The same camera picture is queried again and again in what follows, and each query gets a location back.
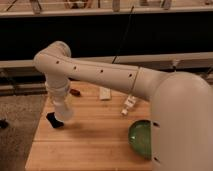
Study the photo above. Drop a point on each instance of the red brown chili pepper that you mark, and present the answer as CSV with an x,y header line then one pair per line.
x,y
75,92

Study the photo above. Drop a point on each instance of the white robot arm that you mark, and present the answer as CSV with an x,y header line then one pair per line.
x,y
181,104

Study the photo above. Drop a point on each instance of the white plastic bottle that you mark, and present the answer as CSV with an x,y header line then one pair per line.
x,y
128,104

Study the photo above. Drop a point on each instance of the white rectangular block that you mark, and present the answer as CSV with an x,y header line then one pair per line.
x,y
104,93

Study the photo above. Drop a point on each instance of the black eraser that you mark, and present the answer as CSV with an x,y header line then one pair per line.
x,y
53,121

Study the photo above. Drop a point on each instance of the green bowl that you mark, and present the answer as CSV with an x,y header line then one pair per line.
x,y
139,138

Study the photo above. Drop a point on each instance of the black object on floor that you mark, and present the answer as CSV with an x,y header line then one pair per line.
x,y
3,124

